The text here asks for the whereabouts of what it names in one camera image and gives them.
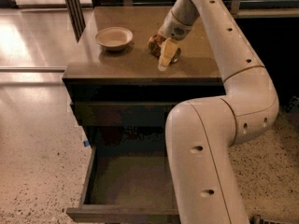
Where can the dark drawer cabinet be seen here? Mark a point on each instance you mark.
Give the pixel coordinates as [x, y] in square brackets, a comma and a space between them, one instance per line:
[132, 75]

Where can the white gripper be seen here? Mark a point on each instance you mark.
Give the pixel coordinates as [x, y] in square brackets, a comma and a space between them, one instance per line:
[173, 29]

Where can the blue tape piece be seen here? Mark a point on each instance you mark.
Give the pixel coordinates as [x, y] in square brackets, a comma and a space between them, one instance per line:
[86, 143]

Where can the beige round bowl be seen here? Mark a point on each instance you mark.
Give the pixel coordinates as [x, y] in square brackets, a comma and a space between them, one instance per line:
[114, 38]

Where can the crushed orange can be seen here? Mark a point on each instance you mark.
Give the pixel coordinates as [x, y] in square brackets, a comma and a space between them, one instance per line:
[155, 45]

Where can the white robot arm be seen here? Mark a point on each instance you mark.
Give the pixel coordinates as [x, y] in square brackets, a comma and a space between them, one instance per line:
[198, 132]

